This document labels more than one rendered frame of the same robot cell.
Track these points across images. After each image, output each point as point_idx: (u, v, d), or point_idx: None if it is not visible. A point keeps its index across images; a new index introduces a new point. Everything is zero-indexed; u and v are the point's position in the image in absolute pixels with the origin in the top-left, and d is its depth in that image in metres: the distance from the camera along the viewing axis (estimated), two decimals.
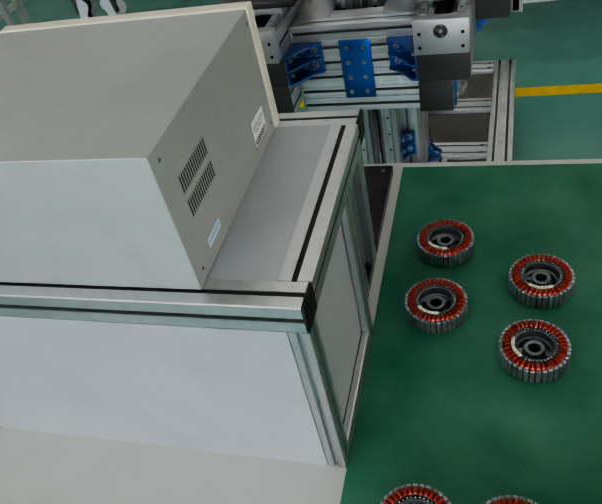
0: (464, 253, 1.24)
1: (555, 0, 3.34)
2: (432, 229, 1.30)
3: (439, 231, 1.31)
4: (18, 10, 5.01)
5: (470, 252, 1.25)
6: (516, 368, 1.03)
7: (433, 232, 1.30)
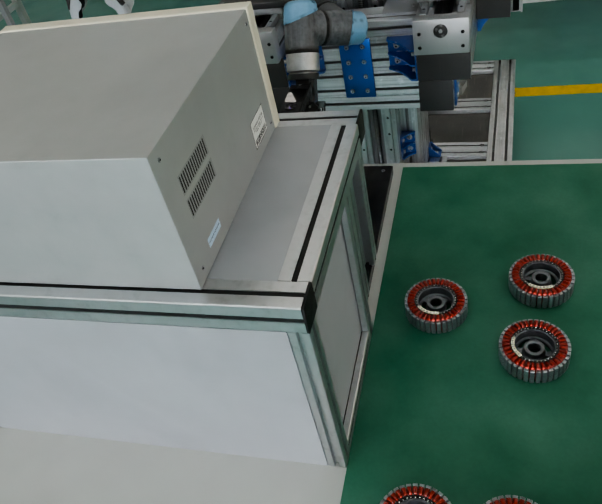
0: None
1: (555, 0, 3.34)
2: None
3: None
4: (18, 10, 5.01)
5: None
6: (516, 368, 1.03)
7: None
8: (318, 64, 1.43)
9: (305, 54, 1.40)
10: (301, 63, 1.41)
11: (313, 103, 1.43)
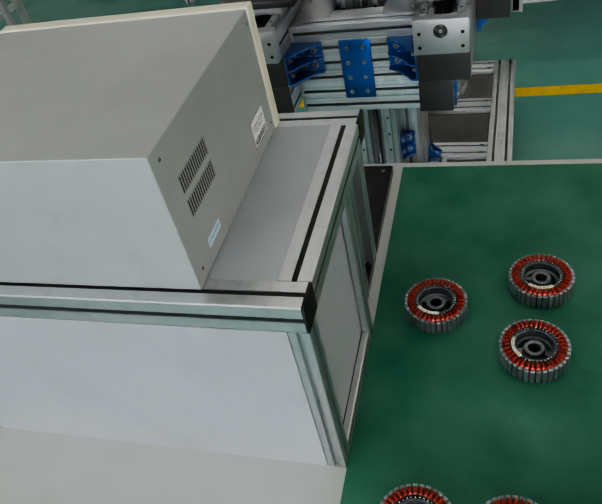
0: None
1: (555, 0, 3.34)
2: None
3: None
4: (18, 10, 5.01)
5: None
6: (516, 368, 1.03)
7: None
8: None
9: None
10: None
11: None
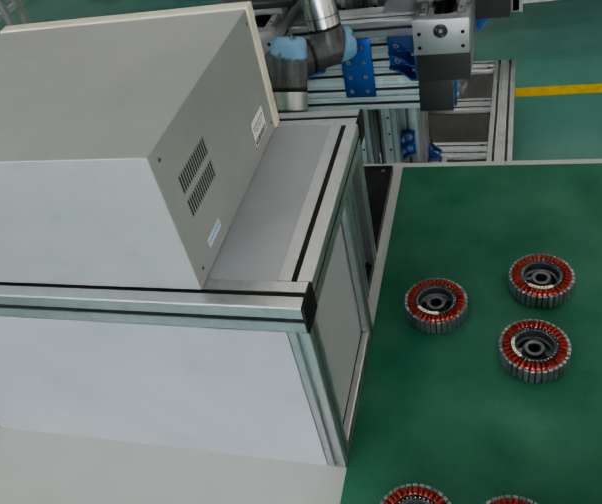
0: None
1: (555, 0, 3.34)
2: None
3: None
4: (18, 10, 5.01)
5: None
6: (516, 368, 1.03)
7: None
8: None
9: None
10: None
11: None
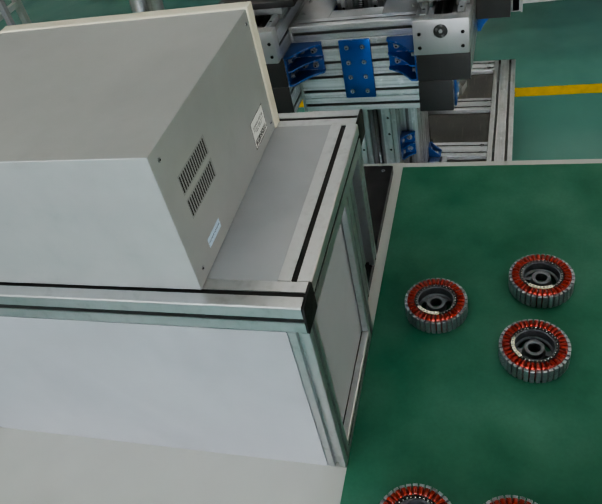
0: None
1: (555, 0, 3.34)
2: None
3: None
4: (18, 10, 5.01)
5: None
6: (516, 368, 1.03)
7: None
8: None
9: None
10: None
11: None
